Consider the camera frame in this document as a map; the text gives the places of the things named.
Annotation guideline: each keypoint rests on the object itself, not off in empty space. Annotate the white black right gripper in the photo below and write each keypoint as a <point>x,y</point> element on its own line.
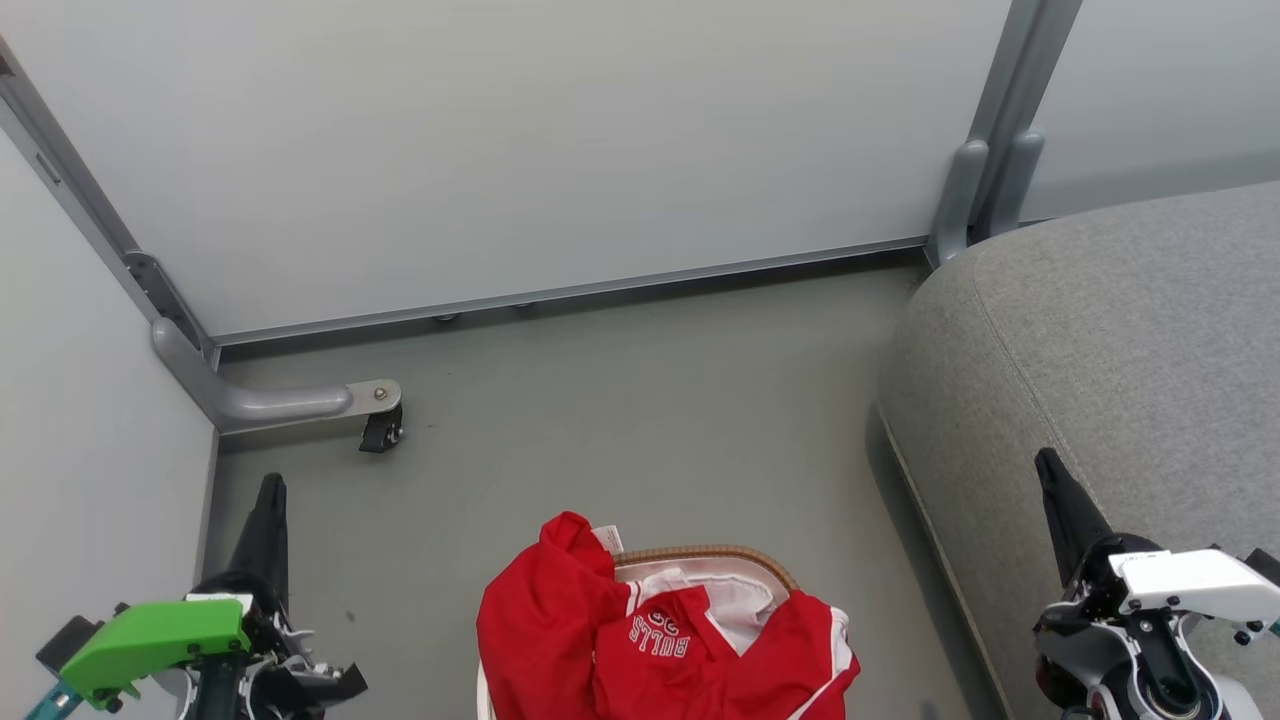
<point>1190,582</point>

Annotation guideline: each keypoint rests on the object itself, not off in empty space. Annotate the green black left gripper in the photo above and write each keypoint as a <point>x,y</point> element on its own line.
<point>150,632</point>

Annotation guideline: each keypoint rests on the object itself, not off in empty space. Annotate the red Bulls jersey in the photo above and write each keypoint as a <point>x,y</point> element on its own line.
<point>560,640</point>

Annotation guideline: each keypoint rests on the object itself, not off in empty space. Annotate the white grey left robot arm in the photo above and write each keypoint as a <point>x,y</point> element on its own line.
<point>200,700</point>

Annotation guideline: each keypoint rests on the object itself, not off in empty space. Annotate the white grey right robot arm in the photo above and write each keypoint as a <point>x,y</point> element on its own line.
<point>1110,690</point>

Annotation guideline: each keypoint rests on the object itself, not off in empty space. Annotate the grey fabric sofa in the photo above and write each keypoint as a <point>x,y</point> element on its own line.
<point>1100,360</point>

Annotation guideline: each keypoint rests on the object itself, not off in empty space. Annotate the grey tube partition leg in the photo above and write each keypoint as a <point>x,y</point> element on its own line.
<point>260,402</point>

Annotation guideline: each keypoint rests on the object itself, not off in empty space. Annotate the black caster wheel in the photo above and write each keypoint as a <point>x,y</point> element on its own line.
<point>380,432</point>

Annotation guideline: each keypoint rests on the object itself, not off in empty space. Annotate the white fabric basket liner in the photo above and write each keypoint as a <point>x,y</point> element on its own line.
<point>735,600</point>

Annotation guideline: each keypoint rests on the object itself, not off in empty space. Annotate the wicker rim laundry basket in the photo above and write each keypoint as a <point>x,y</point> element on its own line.
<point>700,552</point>

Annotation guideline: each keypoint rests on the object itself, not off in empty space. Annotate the grey metal partition bottom rail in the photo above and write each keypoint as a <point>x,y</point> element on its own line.
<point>560,295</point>

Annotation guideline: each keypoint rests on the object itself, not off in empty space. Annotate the grey partition post with hinge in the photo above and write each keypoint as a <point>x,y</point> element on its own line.
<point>80,205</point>

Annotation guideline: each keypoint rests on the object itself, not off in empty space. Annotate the grey metal partition post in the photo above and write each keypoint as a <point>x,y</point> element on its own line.
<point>1030,120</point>
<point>985,130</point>

